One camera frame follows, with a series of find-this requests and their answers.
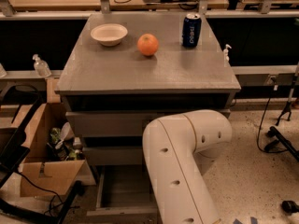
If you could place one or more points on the grey bottom drawer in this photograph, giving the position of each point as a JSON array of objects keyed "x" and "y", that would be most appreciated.
[{"x": 124, "y": 196}]

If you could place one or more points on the grey drawer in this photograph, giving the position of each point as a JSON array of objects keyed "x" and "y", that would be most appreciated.
[
  {"x": 113, "y": 155},
  {"x": 124, "y": 196},
  {"x": 110, "y": 124}
]

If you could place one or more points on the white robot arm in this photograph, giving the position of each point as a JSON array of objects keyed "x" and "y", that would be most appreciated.
[{"x": 177, "y": 149}]

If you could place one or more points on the grey top drawer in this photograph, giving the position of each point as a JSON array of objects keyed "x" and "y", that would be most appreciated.
[{"x": 110, "y": 124}]

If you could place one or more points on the grey wooden drawer cabinet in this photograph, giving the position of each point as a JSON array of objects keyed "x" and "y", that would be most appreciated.
[{"x": 120, "y": 78}]

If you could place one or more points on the grey middle drawer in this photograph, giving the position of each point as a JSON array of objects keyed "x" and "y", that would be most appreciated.
[{"x": 113, "y": 155}]

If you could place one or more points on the open cardboard box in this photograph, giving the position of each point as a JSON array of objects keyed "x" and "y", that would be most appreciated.
[{"x": 41, "y": 173}]

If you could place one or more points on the orange fruit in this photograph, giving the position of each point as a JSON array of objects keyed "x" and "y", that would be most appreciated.
[{"x": 148, "y": 44}]

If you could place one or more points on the white paper bowl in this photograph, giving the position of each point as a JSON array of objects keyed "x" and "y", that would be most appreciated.
[{"x": 110, "y": 34}]

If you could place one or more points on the small white pump bottle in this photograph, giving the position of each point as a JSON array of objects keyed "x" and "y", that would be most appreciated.
[{"x": 226, "y": 50}]

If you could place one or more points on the blue pepsi can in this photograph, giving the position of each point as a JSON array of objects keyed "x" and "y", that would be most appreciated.
[{"x": 191, "y": 30}]

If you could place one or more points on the clear sanitizer bottle left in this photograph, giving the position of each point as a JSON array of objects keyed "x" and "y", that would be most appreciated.
[{"x": 41, "y": 66}]

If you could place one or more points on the black stand leg right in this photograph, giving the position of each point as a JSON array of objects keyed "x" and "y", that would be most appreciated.
[{"x": 285, "y": 142}]

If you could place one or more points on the black tripod stand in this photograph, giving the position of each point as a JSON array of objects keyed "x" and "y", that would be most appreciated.
[{"x": 287, "y": 108}]

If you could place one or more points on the black caster wheel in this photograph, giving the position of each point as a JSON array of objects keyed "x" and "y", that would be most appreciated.
[{"x": 290, "y": 207}]

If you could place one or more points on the black stand frame left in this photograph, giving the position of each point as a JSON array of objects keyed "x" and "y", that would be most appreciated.
[{"x": 12, "y": 153}]

